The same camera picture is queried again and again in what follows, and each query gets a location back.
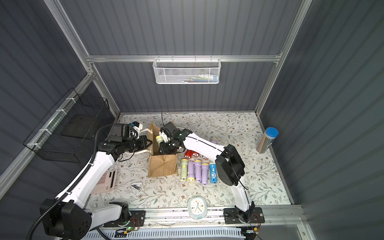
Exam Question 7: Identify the floral table mat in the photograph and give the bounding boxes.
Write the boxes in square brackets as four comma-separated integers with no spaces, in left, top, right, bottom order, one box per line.
[87,113,290,209]

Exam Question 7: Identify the white vented strip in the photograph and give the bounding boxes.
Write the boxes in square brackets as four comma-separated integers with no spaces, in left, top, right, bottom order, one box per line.
[101,227,246,240]

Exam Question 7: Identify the mint green alarm clock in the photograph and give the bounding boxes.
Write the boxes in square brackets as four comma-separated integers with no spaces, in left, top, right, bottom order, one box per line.
[188,196,208,220]

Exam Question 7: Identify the red flashlight far left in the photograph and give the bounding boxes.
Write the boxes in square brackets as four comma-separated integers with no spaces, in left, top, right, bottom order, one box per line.
[184,150,193,160]

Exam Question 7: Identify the blue flashlight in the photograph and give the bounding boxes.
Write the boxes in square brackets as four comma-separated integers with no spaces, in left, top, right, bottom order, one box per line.
[209,163,217,184]

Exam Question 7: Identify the steel bottle blue cap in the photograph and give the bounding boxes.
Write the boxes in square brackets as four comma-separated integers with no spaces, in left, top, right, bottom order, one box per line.
[257,127,279,154]

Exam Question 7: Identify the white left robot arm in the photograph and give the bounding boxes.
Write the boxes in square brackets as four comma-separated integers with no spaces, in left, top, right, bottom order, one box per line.
[26,122,153,240]

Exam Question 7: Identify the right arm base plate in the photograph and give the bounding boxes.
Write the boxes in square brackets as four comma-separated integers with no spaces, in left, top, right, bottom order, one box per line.
[223,207,265,225]

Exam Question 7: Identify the green flashlight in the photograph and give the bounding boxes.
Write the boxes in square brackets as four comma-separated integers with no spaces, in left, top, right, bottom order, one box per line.
[181,159,188,181]
[156,135,164,144]

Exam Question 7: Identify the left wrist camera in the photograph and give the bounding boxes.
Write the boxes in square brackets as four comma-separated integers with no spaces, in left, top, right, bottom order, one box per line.
[130,121,143,134]

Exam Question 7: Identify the white wire mesh basket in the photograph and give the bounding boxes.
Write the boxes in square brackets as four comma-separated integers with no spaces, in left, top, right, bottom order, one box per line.
[153,58,222,85]

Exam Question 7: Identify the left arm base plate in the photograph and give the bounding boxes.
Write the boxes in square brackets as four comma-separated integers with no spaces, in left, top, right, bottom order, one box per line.
[103,211,146,228]

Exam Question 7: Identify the black wire basket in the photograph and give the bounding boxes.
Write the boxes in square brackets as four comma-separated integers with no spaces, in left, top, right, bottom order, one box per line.
[23,89,115,164]

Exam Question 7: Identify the brown burlap tote bag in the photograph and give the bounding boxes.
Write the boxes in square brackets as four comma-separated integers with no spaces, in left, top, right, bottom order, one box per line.
[138,123,178,178]

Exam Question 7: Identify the markers in white basket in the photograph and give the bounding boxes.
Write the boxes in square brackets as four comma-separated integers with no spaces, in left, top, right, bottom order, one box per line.
[179,74,219,84]

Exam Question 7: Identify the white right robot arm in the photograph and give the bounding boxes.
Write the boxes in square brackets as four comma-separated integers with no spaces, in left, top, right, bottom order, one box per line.
[159,122,255,216]

